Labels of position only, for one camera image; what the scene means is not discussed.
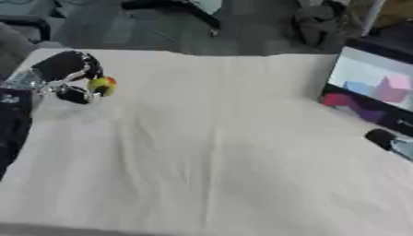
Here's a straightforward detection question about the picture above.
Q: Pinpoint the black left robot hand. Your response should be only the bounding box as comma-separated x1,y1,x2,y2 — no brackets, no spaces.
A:
30,50,107,105

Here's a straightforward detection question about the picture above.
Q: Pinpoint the pink block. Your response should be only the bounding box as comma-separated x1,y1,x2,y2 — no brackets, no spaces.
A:
374,75,413,103

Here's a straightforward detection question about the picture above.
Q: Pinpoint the dark grey bag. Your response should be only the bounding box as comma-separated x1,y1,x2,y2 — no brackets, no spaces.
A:
290,0,354,50

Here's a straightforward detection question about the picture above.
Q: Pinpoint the black box with white inside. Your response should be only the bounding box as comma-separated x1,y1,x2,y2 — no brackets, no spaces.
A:
319,38,413,138

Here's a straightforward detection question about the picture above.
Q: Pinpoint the magenta block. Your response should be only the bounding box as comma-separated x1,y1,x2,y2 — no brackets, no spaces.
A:
321,92,354,108

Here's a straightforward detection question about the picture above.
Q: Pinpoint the white pole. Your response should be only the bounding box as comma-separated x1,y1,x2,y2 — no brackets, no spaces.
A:
360,0,387,38

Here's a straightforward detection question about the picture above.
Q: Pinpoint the black chair with armrest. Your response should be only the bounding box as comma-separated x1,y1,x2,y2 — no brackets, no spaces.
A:
0,14,53,44

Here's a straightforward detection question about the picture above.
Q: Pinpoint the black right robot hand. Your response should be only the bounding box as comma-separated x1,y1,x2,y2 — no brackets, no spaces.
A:
362,128,402,152

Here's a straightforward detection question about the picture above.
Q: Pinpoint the purple block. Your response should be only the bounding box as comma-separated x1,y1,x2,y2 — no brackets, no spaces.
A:
348,100,391,124

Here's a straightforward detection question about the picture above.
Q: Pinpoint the blue block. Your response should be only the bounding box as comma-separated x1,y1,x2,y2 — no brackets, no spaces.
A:
343,80,376,96

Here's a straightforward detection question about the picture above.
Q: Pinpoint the yellow-green and red toy fruit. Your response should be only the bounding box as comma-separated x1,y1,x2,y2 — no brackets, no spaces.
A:
87,76,120,98

